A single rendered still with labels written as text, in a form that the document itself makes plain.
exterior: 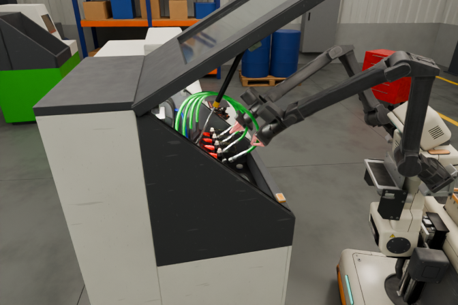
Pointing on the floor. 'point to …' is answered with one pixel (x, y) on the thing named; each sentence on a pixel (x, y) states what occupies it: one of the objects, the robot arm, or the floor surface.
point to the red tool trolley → (392, 92)
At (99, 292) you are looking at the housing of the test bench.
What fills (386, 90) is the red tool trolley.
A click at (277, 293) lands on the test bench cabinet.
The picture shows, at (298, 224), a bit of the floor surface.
